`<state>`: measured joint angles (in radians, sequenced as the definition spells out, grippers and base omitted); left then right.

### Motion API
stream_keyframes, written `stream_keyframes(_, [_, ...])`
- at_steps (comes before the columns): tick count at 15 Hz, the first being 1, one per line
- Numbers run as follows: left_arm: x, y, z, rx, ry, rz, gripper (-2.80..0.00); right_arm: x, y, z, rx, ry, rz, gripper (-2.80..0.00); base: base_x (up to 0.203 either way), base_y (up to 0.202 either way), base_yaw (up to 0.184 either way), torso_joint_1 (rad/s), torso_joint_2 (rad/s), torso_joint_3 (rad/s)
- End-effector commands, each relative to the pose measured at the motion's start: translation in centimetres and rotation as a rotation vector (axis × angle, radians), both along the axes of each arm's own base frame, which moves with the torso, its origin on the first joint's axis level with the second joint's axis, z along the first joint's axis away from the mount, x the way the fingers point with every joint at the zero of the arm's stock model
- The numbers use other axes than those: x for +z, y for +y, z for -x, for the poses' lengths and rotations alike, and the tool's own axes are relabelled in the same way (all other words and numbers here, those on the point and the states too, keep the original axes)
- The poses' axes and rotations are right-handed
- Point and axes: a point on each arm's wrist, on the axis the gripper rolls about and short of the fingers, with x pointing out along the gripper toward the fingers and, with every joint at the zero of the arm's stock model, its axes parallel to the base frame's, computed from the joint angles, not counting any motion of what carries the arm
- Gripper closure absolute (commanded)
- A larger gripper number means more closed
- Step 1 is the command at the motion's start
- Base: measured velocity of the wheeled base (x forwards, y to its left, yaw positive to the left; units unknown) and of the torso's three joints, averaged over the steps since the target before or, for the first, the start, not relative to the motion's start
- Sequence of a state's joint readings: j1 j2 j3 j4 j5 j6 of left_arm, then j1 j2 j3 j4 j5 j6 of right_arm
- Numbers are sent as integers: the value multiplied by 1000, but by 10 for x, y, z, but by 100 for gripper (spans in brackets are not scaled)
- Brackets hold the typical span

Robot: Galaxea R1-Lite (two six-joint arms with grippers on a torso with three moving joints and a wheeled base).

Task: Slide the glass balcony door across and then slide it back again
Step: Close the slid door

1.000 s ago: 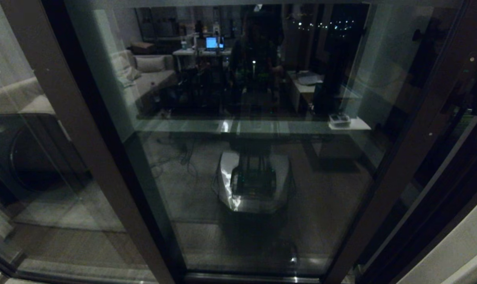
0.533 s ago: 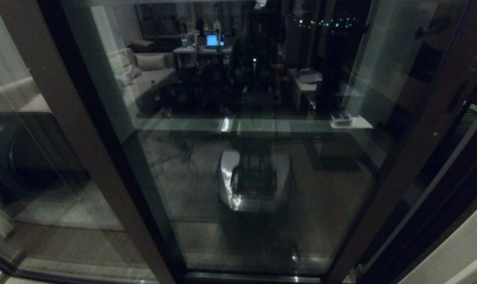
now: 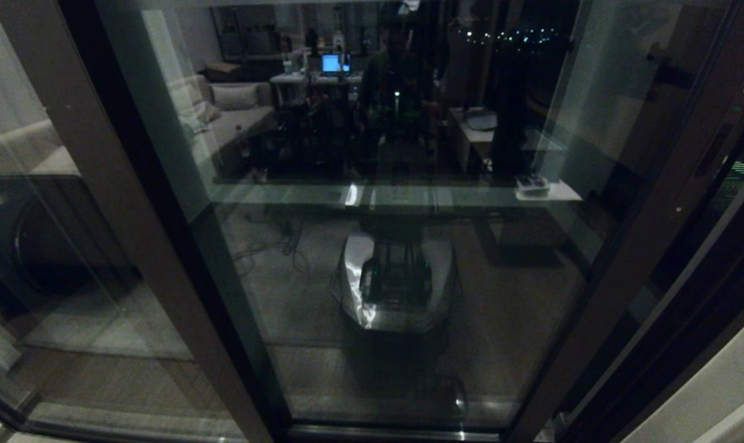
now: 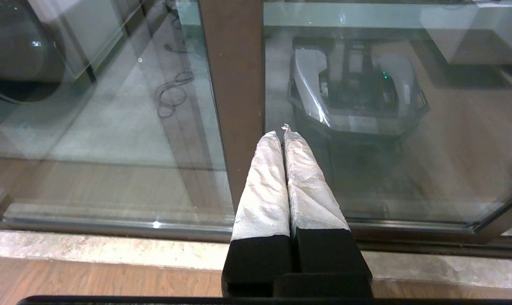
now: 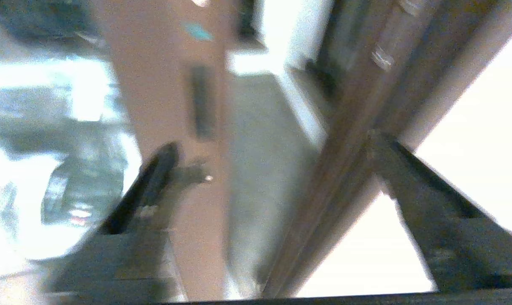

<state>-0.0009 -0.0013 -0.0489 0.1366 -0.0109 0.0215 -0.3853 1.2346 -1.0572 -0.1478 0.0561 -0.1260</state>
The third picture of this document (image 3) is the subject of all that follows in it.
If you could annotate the brown-framed sliding glass door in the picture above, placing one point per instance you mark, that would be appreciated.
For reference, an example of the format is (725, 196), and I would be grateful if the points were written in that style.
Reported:
(624, 277)

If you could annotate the dark brown door jamb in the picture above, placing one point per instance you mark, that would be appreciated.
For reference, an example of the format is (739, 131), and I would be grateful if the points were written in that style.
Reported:
(685, 357)

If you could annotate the recessed door pull latch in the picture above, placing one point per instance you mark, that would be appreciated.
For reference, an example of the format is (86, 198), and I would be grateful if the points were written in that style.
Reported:
(713, 151)

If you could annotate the brown-framed fixed glass panel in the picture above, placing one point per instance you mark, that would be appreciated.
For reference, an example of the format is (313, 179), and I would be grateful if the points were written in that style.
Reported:
(144, 246)

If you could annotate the dark front-load washing machine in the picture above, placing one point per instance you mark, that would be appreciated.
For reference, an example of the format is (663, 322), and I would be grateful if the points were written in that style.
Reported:
(52, 240)

